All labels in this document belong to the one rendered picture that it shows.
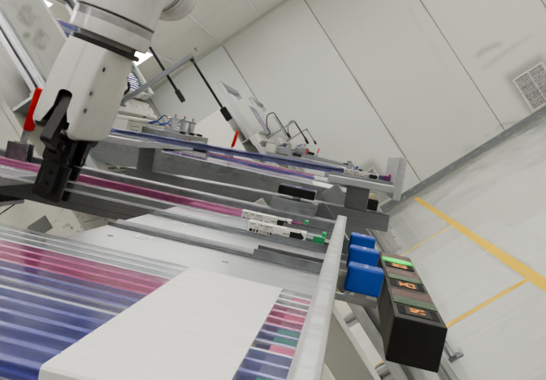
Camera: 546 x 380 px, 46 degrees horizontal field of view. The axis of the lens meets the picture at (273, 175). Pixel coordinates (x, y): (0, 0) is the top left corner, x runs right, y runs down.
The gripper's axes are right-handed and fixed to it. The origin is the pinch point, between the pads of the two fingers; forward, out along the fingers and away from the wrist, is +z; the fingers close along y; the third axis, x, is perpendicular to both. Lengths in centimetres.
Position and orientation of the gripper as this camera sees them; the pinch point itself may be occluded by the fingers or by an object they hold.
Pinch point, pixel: (56, 179)
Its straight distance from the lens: 72.9
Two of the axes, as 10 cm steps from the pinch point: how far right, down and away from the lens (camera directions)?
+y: -1.3, 0.3, -9.9
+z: -3.6, 9.3, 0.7
